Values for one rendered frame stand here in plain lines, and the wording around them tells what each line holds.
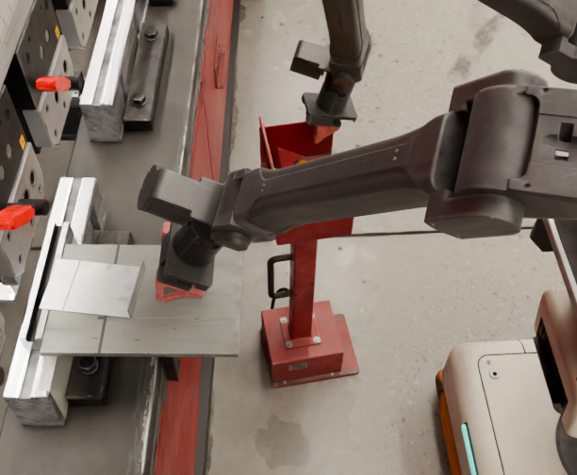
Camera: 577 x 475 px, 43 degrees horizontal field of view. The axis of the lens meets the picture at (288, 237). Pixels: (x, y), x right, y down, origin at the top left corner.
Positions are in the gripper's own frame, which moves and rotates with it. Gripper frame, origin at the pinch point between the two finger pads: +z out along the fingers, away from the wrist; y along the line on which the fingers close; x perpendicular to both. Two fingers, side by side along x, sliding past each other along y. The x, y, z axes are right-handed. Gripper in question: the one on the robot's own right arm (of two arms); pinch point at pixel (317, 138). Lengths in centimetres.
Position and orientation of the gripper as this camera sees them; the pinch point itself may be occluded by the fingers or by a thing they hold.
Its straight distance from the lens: 149.7
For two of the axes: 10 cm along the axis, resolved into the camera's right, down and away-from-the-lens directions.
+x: 1.9, 7.9, -5.9
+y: -9.5, -0.1, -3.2
